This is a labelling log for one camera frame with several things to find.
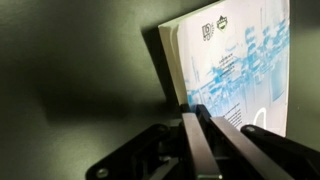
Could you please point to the white and blue paperback book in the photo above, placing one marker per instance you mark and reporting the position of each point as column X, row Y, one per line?
column 232, row 56

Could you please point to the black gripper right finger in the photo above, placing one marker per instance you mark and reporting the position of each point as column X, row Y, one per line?
column 238, row 157

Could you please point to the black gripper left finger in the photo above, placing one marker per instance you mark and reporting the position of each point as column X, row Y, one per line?
column 202, row 162

